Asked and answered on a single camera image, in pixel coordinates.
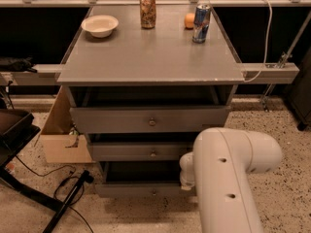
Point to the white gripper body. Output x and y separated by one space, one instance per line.
187 174

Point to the grey bottom drawer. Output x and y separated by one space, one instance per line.
141 179

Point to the grey drawer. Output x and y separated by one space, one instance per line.
148 120
138 151
141 179

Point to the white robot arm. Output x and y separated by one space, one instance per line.
217 169

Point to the grey top drawer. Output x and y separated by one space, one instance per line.
148 120

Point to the grey middle drawer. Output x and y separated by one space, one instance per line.
138 151

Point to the grey drawer cabinet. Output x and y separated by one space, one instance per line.
159 67

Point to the cardboard box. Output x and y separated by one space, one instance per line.
62 143

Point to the black cabinet at right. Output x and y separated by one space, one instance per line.
298 97

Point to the orange fruit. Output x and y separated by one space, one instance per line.
189 21

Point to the blue silver energy drink can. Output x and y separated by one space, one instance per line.
201 23

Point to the white ceramic bowl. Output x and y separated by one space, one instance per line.
100 26

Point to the brown patterned can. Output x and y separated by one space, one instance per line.
148 13

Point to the grey metal rail beam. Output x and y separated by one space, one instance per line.
256 72

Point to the black object on rail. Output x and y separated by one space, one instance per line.
17 64

